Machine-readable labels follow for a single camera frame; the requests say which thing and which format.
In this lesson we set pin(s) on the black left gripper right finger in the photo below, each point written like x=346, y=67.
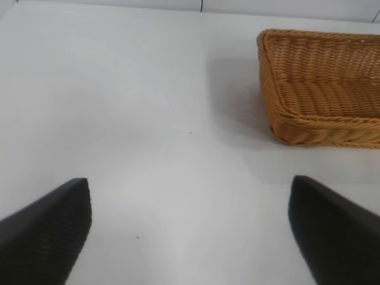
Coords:
x=338, y=243

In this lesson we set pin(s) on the woven tan wicker basket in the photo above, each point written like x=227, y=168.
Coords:
x=320, y=98

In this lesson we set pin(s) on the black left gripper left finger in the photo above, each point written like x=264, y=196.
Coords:
x=38, y=243

